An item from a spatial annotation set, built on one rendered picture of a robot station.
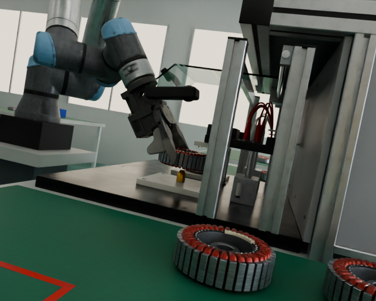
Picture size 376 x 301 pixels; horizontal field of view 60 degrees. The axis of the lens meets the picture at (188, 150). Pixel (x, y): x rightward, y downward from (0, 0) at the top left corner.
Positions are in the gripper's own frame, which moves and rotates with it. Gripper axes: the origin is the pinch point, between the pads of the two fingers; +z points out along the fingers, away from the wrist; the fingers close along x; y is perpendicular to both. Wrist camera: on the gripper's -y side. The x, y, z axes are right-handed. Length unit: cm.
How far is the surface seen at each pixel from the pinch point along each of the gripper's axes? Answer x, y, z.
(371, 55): 21.9, -35.5, -1.7
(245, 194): 4.3, -9.8, 11.8
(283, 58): 18.4, -25.7, -7.3
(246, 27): 19.5, -22.5, -13.9
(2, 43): -485, 372, -376
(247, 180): 4.2, -11.4, 9.4
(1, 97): -482, 421, -279
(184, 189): 7.9, 0.5, 5.7
